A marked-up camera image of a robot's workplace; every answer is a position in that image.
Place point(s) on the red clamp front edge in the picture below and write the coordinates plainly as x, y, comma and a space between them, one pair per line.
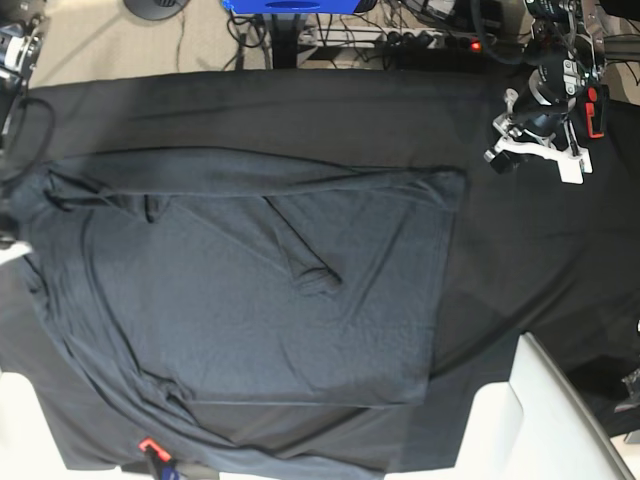
150, 446

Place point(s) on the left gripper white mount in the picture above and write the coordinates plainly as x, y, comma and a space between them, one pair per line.
536, 123

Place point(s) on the dark grey T-shirt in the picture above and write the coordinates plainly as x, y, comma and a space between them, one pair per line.
168, 280

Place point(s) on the black round stand base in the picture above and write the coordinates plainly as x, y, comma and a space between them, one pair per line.
155, 10

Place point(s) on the red black clamp right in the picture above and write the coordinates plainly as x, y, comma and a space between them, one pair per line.
595, 108

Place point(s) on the black power strip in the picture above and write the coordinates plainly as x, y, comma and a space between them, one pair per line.
423, 39

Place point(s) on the blue plastic bin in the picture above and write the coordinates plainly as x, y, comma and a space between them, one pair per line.
247, 7

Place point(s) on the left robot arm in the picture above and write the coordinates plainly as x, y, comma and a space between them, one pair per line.
565, 35

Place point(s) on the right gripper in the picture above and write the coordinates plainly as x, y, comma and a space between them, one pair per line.
12, 248

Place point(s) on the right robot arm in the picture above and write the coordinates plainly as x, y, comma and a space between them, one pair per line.
21, 45

